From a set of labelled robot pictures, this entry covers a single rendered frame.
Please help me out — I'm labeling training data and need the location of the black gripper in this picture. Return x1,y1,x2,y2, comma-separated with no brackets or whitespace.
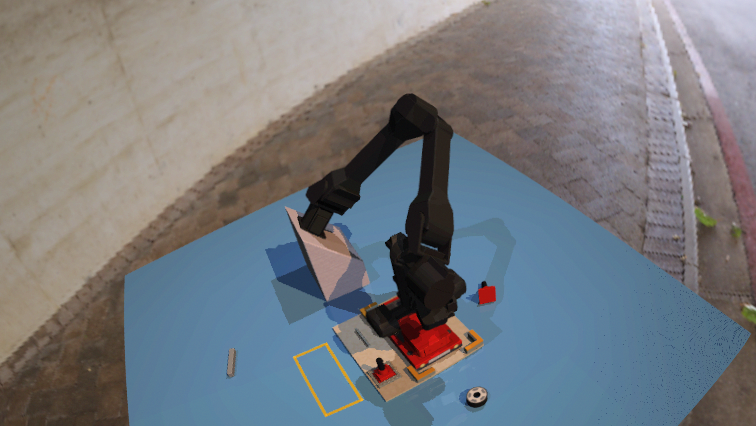
366,268,467,343

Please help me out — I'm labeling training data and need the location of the small black toy tyre with grey hub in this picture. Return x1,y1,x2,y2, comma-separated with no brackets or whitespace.
466,386,488,408

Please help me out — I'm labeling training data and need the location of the tan flat base plate with orange corner posts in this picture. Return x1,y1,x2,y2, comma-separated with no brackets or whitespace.
333,298,484,402

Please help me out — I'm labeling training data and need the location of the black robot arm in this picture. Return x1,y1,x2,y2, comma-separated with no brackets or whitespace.
297,93,458,331

